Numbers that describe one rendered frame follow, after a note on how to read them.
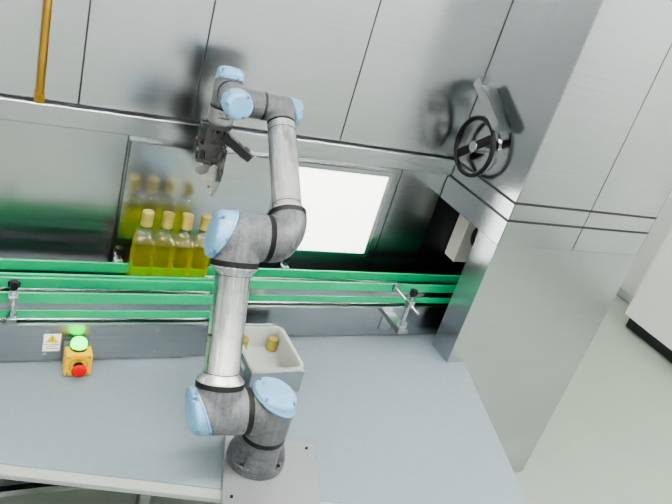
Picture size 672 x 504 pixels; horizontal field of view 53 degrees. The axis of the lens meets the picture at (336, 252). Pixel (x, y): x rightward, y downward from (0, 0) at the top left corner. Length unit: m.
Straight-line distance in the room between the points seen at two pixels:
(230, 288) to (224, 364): 0.18
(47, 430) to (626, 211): 2.00
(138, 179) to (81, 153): 0.17
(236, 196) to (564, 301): 1.30
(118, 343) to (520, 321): 1.43
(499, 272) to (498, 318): 0.21
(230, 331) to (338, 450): 0.55
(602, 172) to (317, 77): 1.01
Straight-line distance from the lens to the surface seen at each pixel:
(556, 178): 2.33
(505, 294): 2.47
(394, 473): 1.97
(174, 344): 2.09
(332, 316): 2.35
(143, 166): 2.08
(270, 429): 1.69
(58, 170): 2.09
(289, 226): 1.61
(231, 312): 1.59
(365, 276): 2.44
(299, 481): 1.82
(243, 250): 1.56
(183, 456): 1.82
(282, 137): 1.77
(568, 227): 2.48
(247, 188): 2.19
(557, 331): 2.78
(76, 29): 1.97
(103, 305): 1.99
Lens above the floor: 2.02
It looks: 25 degrees down
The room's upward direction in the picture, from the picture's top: 17 degrees clockwise
